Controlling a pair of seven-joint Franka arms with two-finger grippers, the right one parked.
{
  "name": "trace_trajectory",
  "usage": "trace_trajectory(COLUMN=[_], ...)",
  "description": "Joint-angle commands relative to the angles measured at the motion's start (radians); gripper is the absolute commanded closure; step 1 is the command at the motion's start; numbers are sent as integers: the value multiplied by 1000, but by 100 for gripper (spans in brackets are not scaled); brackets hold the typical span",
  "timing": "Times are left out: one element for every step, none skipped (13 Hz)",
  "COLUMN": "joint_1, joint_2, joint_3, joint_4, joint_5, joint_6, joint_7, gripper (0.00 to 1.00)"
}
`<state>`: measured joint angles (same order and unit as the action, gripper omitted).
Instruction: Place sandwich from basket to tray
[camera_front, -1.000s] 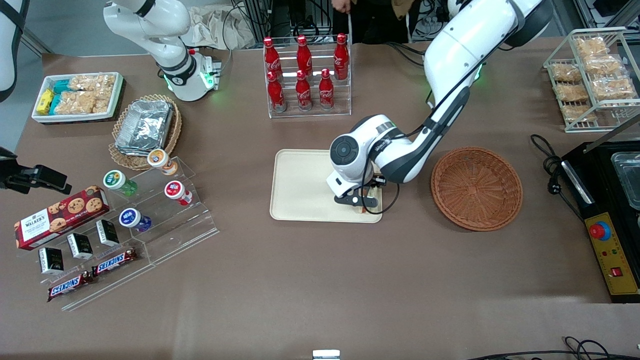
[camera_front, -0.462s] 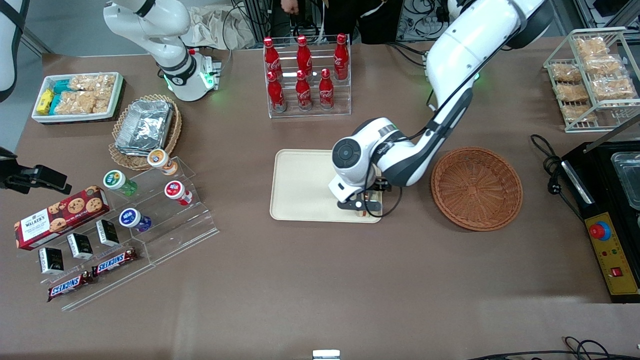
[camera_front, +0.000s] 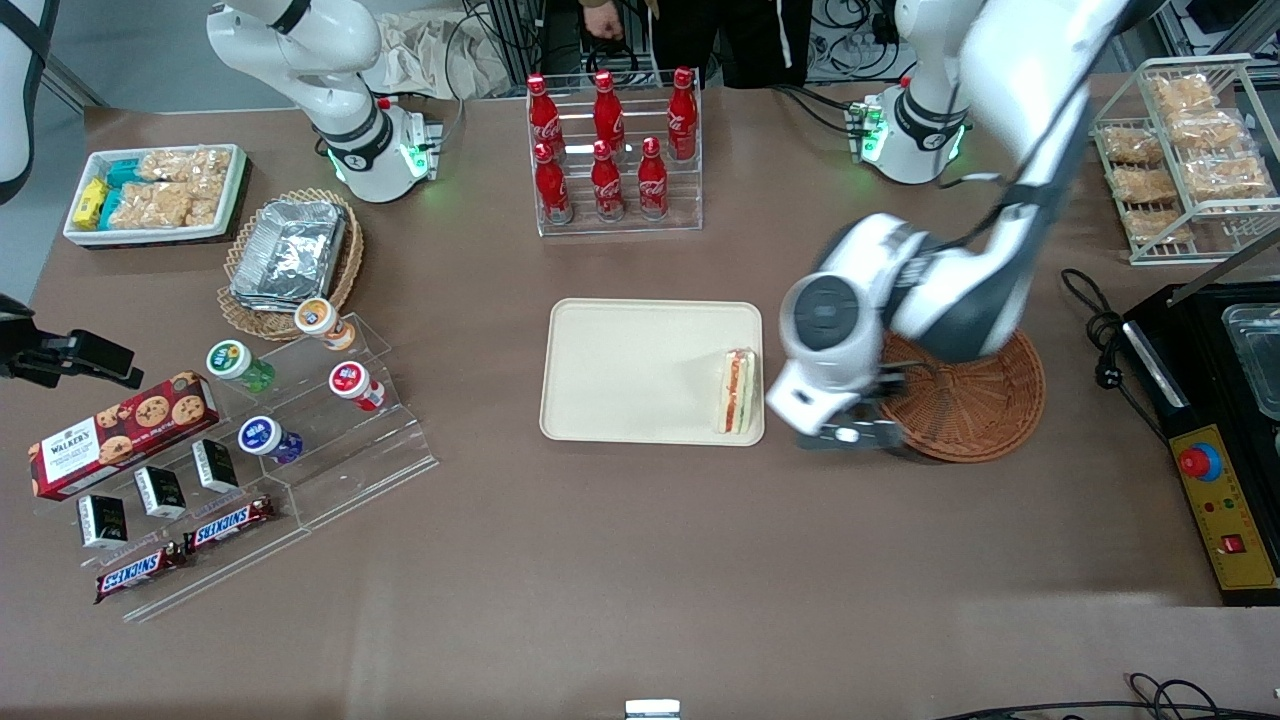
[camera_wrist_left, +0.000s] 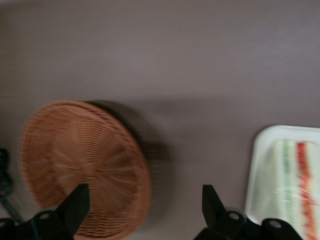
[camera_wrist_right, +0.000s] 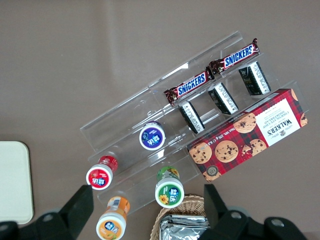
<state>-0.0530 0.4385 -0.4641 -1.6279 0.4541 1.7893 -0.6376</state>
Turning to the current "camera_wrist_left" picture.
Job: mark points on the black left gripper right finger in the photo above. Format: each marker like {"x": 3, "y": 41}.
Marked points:
{"x": 215, "y": 215}

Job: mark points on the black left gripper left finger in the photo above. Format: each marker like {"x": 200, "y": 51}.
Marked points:
{"x": 67, "y": 215}

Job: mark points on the plastic-wrapped triangle sandwich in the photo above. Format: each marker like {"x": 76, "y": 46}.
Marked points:
{"x": 300, "y": 180}

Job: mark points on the white plastic tray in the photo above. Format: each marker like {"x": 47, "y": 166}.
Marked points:
{"x": 261, "y": 175}

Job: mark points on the round brown wicker basket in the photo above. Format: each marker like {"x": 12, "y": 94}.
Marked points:
{"x": 82, "y": 150}

